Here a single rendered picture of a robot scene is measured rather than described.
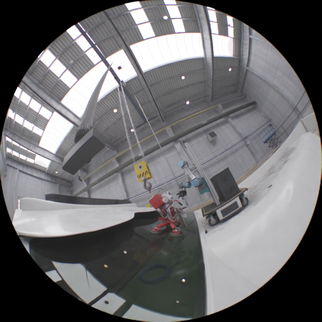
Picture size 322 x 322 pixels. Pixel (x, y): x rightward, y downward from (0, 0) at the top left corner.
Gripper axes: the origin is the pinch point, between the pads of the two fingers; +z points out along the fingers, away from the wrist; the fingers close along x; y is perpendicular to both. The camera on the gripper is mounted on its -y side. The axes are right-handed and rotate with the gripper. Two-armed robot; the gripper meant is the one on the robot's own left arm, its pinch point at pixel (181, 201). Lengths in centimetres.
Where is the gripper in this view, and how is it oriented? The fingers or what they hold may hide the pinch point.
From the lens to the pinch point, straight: 189.3
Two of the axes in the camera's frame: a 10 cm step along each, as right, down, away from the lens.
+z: 0.7, 9.9, -1.5
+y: 6.4, -1.6, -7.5
